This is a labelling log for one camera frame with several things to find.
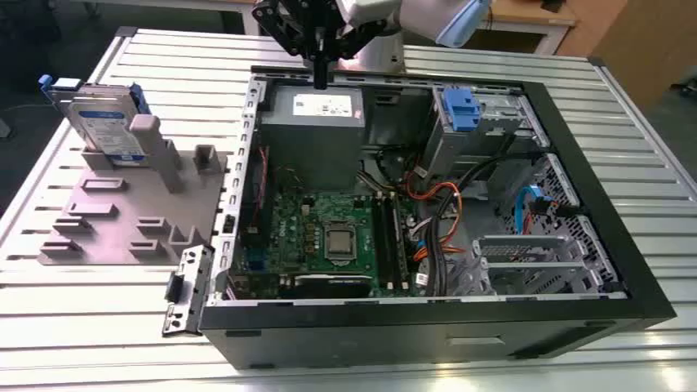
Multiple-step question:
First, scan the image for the CPU socket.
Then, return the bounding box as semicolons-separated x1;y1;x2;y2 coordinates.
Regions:
321;219;360;269

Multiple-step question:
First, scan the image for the black cable bundle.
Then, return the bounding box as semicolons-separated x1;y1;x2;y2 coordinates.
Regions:
423;149;545;297

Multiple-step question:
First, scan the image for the grey power supply unit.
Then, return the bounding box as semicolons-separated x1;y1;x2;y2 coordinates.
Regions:
253;84;367;194

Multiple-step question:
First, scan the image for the silver optical drive cage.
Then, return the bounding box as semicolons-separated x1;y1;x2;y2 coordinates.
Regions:
423;84;551;180

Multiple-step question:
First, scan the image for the grey parts rack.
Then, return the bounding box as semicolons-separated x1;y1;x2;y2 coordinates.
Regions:
36;114;229;266

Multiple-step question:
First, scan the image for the wooden desk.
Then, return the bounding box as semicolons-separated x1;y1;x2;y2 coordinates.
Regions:
468;0;580;56

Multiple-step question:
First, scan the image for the brown wooden cabinet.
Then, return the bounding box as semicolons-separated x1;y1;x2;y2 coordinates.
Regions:
560;0;697;111

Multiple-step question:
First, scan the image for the silver metal disk bay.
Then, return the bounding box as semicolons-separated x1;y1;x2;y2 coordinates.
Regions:
471;234;611;296

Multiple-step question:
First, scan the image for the orange wire bundle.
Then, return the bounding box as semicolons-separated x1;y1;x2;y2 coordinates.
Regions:
405;181;465;263

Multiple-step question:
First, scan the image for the black open PC case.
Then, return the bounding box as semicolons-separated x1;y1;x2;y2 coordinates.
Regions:
196;64;678;371

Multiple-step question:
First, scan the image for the blue data wire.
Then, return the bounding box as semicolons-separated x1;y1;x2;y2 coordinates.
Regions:
512;185;541;237

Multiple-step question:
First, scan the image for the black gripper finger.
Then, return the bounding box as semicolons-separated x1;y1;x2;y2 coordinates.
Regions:
252;0;324;90
321;19;384;90

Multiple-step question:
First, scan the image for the thin red wire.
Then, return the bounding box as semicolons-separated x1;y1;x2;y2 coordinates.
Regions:
253;145;272;232

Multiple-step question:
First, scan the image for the black power wire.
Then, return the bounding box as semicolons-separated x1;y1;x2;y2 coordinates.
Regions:
531;195;588;221

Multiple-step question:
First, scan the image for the white desk frame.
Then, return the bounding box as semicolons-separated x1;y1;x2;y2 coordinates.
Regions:
80;0;263;37

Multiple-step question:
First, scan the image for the green motherboard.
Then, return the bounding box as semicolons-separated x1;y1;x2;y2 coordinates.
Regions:
231;191;424;299

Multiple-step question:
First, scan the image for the blue drive latch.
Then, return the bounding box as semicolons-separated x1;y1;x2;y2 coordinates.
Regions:
443;87;484;133

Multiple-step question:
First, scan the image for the hard disk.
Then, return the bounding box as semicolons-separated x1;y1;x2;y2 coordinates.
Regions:
39;73;155;168

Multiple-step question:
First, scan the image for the black graphics card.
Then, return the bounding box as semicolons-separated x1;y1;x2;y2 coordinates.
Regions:
276;273;376;300

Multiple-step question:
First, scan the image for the black office chair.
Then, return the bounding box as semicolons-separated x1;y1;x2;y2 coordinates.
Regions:
0;0;67;97

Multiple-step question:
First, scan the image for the silver CPU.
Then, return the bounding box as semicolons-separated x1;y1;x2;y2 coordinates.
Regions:
325;229;355;253

